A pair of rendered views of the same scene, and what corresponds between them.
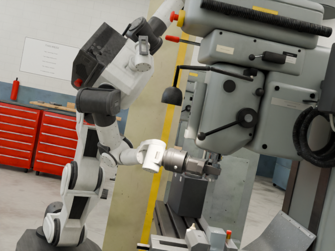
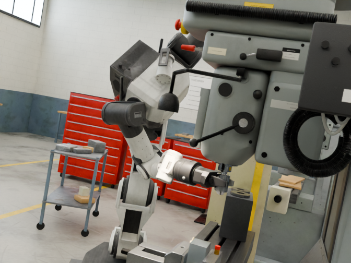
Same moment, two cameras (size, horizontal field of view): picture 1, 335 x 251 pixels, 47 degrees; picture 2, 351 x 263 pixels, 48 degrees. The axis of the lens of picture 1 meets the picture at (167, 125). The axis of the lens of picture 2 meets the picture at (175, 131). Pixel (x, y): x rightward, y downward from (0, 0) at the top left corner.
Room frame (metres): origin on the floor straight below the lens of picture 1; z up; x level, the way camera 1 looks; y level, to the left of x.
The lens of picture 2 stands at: (0.10, -0.56, 1.46)
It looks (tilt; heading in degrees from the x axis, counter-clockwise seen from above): 3 degrees down; 23
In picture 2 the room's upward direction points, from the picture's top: 10 degrees clockwise
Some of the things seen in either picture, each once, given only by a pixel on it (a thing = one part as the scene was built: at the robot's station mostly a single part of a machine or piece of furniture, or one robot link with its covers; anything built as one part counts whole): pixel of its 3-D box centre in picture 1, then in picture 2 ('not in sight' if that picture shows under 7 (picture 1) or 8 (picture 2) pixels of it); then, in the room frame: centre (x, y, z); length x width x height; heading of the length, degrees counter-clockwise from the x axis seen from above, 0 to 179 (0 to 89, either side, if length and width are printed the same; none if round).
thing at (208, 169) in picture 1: (212, 170); (217, 182); (1.41, -0.19, 1.24); 0.06 x 0.02 x 0.03; 78
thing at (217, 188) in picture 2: (212, 171); (221, 183); (1.44, -0.20, 1.23); 0.05 x 0.05 x 0.05
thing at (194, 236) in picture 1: (197, 241); (180, 253); (1.23, -0.17, 1.03); 0.12 x 0.06 x 0.04; 6
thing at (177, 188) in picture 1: (187, 190); (236, 212); (1.93, -0.16, 1.04); 0.22 x 0.12 x 0.20; 13
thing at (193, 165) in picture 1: (189, 164); (200, 176); (1.46, -0.11, 1.24); 0.13 x 0.12 x 0.10; 168
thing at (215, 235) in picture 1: (215, 239); (198, 252); (1.24, -0.22, 1.05); 0.06 x 0.05 x 0.06; 6
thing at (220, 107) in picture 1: (226, 109); (235, 117); (1.44, -0.20, 1.47); 0.21 x 0.19 x 0.32; 7
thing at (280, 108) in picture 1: (275, 119); (292, 127); (1.46, -0.39, 1.47); 0.24 x 0.19 x 0.26; 7
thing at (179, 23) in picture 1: (180, 18); (186, 25); (1.41, 0.03, 1.76); 0.06 x 0.02 x 0.06; 7
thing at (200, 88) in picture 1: (195, 110); (202, 118); (1.43, -0.09, 1.44); 0.04 x 0.04 x 0.21; 7
